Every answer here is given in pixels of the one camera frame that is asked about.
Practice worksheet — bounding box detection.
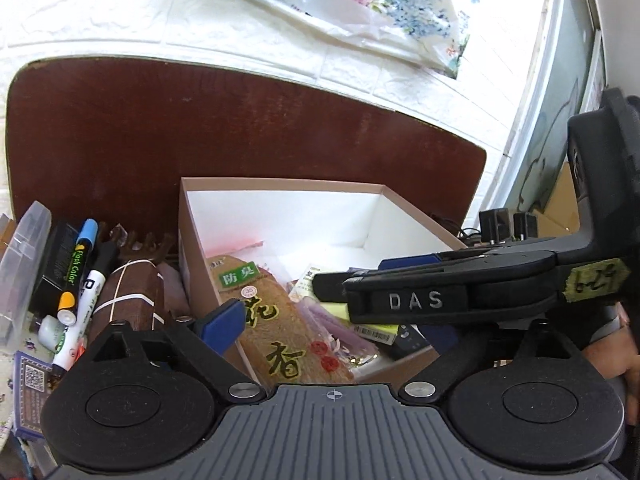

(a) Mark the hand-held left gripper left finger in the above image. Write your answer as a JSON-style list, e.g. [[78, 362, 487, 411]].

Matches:
[[89, 297, 267, 404]]

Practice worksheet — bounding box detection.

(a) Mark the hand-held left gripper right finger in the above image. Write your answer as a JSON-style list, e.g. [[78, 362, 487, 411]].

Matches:
[[399, 318, 581, 406]]

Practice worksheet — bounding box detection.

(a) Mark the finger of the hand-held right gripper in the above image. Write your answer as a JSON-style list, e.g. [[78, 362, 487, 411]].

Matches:
[[377, 249, 557, 283], [312, 269, 558, 327]]

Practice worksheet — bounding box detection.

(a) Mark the brown cardboard box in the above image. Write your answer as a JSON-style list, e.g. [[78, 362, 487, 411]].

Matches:
[[178, 176, 468, 386]]

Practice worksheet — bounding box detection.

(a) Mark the person's right hand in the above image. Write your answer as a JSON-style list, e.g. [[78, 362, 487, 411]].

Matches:
[[582, 302, 632, 380]]

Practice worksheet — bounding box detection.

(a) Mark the small black device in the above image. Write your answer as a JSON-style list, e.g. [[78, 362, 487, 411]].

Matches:
[[394, 322, 431, 359]]

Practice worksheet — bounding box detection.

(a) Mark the plain cardboard carton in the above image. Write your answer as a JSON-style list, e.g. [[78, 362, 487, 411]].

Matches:
[[537, 160, 583, 234]]

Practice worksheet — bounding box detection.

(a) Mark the yellow sticky note pad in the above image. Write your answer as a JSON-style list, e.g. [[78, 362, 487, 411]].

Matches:
[[320, 302, 401, 347]]

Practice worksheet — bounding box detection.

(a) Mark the snack packet with green label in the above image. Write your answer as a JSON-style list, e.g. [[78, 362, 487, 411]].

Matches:
[[206, 254, 354, 387]]

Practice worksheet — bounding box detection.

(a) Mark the purple plastic packet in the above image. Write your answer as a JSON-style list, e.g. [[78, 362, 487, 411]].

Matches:
[[299, 297, 383, 363]]

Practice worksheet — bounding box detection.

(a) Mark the white green printed packet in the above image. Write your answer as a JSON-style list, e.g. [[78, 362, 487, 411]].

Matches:
[[287, 264, 322, 303]]

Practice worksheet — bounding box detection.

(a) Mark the brown checked glasses case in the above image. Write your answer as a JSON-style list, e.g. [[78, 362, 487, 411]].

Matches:
[[90, 259, 167, 342]]

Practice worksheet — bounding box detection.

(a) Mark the cartoon printed glass door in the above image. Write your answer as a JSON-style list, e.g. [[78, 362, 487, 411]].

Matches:
[[500, 0, 613, 213]]

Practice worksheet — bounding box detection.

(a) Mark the black and white marker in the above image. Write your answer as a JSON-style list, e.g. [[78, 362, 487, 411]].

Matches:
[[51, 242, 119, 380]]

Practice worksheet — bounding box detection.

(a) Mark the blue capped marker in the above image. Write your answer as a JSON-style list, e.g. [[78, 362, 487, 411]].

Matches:
[[56, 218, 99, 327]]

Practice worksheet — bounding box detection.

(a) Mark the small white bottle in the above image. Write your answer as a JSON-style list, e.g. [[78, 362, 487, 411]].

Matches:
[[37, 314, 67, 354]]

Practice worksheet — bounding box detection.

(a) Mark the small black box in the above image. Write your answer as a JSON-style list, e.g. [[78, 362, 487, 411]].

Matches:
[[29, 219, 81, 313]]

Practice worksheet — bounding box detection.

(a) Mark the blue card box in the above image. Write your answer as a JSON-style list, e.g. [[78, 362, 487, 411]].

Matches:
[[11, 350, 70, 442]]

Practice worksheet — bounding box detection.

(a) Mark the dark brown wooden board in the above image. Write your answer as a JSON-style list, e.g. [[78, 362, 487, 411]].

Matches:
[[4, 56, 488, 241]]

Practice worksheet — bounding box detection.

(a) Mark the clear plastic case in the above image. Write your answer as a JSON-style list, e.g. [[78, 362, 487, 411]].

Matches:
[[0, 200, 52, 347]]

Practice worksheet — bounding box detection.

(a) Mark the floral plastic bag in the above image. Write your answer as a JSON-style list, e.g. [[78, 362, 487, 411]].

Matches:
[[184, 0, 473, 80]]

